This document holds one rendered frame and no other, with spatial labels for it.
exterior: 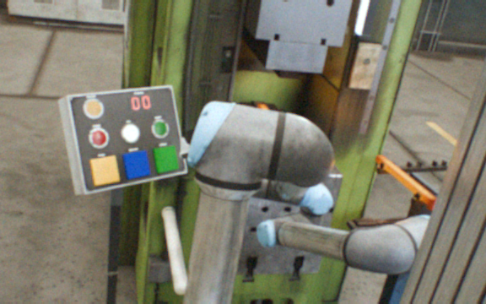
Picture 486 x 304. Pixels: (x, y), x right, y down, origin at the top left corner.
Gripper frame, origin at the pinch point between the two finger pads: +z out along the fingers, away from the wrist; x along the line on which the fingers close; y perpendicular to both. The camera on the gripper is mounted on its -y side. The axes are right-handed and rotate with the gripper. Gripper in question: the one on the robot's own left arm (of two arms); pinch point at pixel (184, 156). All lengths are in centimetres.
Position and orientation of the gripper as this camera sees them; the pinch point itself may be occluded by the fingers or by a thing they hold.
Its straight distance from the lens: 155.5
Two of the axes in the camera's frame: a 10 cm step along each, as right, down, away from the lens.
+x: -7.9, 1.5, -6.0
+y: -1.7, -9.9, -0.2
